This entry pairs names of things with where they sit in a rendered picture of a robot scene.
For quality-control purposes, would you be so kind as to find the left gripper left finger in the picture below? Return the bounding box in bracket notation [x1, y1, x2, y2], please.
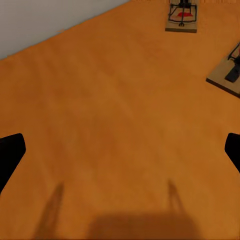
[0, 133, 26, 193]

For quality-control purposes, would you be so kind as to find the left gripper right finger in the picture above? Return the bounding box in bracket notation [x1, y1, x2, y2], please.
[225, 133, 240, 172]

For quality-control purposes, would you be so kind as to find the mousetrap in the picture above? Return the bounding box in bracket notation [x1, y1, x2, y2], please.
[165, 0, 199, 34]
[206, 41, 240, 99]

